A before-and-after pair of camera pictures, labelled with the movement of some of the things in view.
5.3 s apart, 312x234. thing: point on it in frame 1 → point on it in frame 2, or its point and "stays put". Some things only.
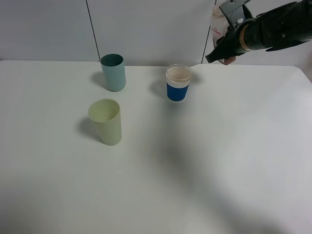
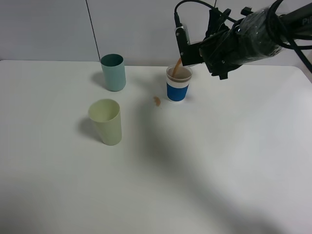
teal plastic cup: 113,64 stays put
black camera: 234,10 → 183,39
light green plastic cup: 106,113 stays put
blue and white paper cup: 178,77 stays put
